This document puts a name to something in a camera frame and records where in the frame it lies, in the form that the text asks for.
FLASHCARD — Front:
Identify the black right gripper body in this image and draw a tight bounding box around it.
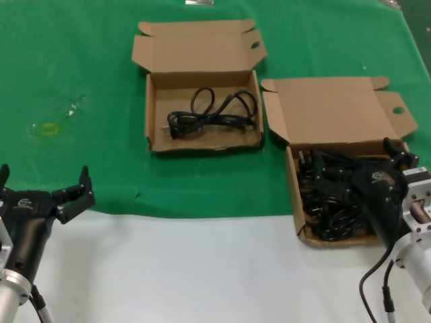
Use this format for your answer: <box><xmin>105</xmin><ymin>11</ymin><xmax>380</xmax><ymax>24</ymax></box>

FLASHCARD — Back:
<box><xmin>352</xmin><ymin>166</ymin><xmax>411</xmax><ymax>250</ymax></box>

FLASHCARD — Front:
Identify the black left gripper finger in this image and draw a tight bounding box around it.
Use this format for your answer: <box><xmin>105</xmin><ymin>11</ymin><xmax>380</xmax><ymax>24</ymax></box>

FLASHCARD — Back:
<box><xmin>50</xmin><ymin>165</ymin><xmax>96</xmax><ymax>225</ymax></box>
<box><xmin>0</xmin><ymin>164</ymin><xmax>11</xmax><ymax>203</ymax></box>

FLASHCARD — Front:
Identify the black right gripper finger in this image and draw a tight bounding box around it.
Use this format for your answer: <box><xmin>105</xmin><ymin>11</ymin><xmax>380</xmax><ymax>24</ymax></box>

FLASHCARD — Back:
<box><xmin>383</xmin><ymin>137</ymin><xmax>421</xmax><ymax>173</ymax></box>
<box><xmin>310</xmin><ymin>150</ymin><xmax>358</xmax><ymax>207</ymax></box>

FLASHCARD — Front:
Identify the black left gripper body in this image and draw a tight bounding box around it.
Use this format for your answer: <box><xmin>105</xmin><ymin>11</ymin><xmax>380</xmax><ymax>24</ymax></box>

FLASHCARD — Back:
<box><xmin>0</xmin><ymin>190</ymin><xmax>60</xmax><ymax>283</ymax></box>

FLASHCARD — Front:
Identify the black power cable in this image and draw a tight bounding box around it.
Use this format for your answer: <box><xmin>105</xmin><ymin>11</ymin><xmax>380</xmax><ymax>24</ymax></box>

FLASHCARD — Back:
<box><xmin>161</xmin><ymin>87</ymin><xmax>260</xmax><ymax>141</ymax></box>

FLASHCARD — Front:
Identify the cardboard box with torn edge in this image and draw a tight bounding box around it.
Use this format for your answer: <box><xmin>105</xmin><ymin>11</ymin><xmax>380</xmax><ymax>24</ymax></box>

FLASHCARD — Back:
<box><xmin>131</xmin><ymin>18</ymin><xmax>269</xmax><ymax>156</ymax></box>

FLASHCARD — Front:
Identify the green table cloth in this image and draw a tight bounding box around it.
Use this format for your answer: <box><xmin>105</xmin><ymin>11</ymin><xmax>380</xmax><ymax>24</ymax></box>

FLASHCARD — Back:
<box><xmin>0</xmin><ymin>0</ymin><xmax>431</xmax><ymax>220</ymax></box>

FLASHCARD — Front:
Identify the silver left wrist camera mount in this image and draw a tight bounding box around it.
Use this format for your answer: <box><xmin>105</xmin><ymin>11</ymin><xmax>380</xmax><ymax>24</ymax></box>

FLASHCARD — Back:
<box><xmin>0</xmin><ymin>215</ymin><xmax>15</xmax><ymax>271</ymax></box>

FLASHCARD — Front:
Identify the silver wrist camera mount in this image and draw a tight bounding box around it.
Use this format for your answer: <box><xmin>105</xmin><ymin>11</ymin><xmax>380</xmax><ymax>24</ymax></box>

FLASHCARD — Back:
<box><xmin>402</xmin><ymin>166</ymin><xmax>431</xmax><ymax>244</ymax></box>
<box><xmin>0</xmin><ymin>215</ymin><xmax>15</xmax><ymax>271</ymax></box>

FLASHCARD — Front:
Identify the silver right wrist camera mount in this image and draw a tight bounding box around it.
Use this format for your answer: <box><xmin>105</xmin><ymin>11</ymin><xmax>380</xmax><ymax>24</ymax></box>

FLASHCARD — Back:
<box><xmin>402</xmin><ymin>166</ymin><xmax>431</xmax><ymax>244</ymax></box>

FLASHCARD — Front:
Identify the pile of black power cables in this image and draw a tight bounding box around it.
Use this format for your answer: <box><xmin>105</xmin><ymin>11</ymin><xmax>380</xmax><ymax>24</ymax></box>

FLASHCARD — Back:
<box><xmin>298</xmin><ymin>149</ymin><xmax>388</xmax><ymax>242</ymax></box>

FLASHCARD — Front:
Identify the cardboard box with cable pile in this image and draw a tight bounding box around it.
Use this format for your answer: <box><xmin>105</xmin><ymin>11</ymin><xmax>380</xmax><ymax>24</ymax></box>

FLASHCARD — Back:
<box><xmin>261</xmin><ymin>76</ymin><xmax>420</xmax><ymax>250</ymax></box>

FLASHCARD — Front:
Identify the plain black right arm cable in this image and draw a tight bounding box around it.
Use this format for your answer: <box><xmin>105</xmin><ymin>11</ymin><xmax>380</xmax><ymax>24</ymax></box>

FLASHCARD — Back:
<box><xmin>358</xmin><ymin>247</ymin><xmax>393</xmax><ymax>323</ymax></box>

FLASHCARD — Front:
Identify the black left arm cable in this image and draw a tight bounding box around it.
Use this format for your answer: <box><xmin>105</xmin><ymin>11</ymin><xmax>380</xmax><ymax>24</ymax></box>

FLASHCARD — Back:
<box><xmin>29</xmin><ymin>284</ymin><xmax>53</xmax><ymax>323</ymax></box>

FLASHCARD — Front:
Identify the right arm cable with connector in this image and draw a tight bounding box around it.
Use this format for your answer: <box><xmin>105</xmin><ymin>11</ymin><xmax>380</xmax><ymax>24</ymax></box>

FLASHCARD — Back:
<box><xmin>381</xmin><ymin>259</ymin><xmax>399</xmax><ymax>323</ymax></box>

